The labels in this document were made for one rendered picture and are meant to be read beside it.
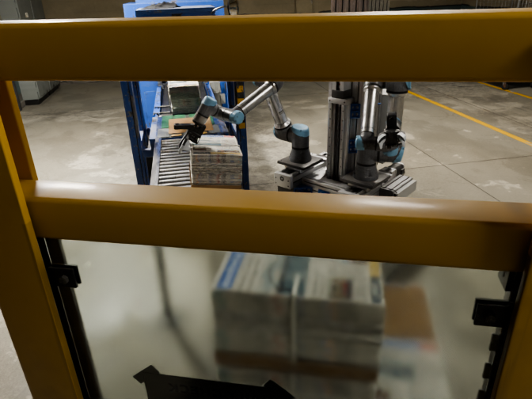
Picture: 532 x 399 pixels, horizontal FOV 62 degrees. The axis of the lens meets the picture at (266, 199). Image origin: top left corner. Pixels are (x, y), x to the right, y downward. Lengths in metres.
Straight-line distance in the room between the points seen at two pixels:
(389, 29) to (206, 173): 2.15
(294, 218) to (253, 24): 0.20
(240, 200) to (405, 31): 0.25
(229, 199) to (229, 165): 2.00
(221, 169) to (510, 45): 2.17
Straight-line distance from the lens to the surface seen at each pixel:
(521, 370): 0.62
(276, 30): 0.44
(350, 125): 2.85
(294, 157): 2.96
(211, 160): 2.51
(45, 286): 0.67
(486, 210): 0.54
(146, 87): 6.03
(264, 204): 0.51
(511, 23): 0.45
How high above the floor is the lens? 1.87
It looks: 25 degrees down
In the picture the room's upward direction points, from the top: 2 degrees counter-clockwise
